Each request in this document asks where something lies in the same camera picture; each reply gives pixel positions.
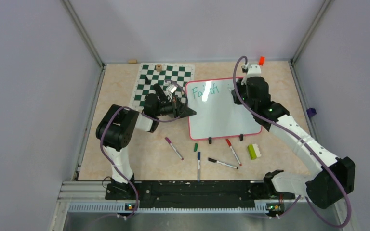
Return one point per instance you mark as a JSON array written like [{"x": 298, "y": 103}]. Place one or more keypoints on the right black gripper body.
[{"x": 242, "y": 89}]

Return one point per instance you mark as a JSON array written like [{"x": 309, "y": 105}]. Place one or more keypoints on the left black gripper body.
[{"x": 171, "y": 107}]

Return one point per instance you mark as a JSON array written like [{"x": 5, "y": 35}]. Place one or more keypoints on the pink framed whiteboard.
[{"x": 217, "y": 114}]

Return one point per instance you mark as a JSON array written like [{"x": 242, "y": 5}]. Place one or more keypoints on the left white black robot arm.
[{"x": 117, "y": 126}]

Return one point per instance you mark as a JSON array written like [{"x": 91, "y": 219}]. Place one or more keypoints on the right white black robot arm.
[{"x": 331, "y": 178}]

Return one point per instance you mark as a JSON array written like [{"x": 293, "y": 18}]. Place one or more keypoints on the black microphone grey head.
[{"x": 159, "y": 91}]

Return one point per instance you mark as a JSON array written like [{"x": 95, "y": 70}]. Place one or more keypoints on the green white chess mat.
[{"x": 180, "y": 73}]

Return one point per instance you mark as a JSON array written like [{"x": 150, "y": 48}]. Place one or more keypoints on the purple cap marker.
[{"x": 173, "y": 147}]

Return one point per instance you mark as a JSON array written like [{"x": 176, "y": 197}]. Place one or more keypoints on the orange block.
[{"x": 261, "y": 61}]

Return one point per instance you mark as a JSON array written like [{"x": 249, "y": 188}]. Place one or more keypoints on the blue cap marker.
[{"x": 199, "y": 166}]

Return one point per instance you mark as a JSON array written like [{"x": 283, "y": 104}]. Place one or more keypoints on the red cap marker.
[{"x": 233, "y": 151}]

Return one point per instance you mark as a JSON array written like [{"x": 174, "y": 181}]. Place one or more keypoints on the lime green lego brick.
[{"x": 254, "y": 151}]

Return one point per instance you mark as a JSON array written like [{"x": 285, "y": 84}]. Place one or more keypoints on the purple block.
[{"x": 311, "y": 112}]

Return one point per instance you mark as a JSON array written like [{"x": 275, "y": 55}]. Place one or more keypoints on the black cap marker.
[{"x": 221, "y": 163}]

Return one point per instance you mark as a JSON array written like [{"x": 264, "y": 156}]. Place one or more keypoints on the wooden cork piece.
[{"x": 132, "y": 61}]

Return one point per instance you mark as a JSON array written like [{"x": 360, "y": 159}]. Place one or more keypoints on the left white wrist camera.
[{"x": 172, "y": 88}]

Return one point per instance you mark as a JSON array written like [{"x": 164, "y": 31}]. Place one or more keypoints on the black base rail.
[{"x": 195, "y": 194}]

